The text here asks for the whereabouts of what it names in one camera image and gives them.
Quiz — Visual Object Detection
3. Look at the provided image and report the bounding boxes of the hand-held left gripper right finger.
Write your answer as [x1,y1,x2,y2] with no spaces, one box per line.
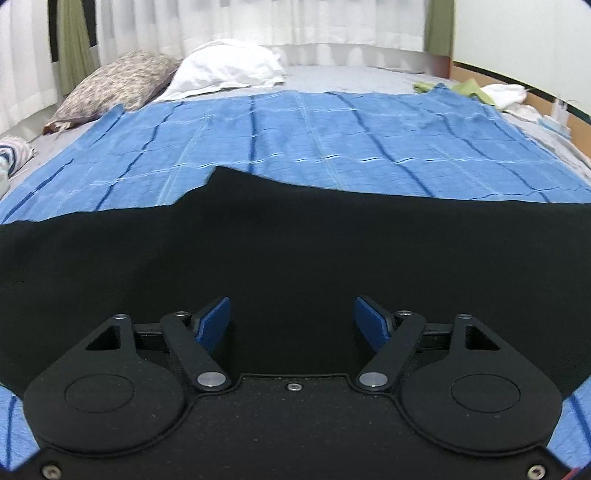
[355,296,501,391]

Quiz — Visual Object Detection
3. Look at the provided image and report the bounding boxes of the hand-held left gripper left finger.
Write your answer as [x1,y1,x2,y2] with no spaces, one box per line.
[86,296,232,392]

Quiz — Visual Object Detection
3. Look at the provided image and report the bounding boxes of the black pants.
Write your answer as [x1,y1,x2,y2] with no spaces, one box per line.
[0,167,591,402]

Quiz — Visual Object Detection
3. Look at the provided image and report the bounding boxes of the blue striped blanket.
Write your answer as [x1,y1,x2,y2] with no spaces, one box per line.
[0,86,591,472]

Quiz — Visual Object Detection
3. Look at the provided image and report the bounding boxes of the green cloth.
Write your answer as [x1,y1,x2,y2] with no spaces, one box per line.
[412,79,497,106]

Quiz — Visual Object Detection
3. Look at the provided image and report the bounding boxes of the white pillow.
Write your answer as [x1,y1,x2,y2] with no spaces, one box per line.
[157,39,287,102]

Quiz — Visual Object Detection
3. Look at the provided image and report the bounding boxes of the floral patterned pillow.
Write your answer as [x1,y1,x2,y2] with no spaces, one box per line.
[44,50,184,134]

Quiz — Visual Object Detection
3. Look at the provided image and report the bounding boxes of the striped white cloth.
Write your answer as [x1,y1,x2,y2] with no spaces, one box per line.
[0,137,34,190]

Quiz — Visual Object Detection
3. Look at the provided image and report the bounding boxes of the white sheer curtain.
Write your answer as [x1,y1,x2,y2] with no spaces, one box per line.
[0,0,432,139]

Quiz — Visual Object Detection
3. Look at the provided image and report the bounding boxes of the green curtain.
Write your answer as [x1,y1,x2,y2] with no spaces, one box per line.
[424,0,455,58]
[56,0,100,97]

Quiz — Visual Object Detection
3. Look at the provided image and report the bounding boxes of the wooden bed frame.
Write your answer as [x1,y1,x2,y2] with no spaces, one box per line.
[449,60,591,160]

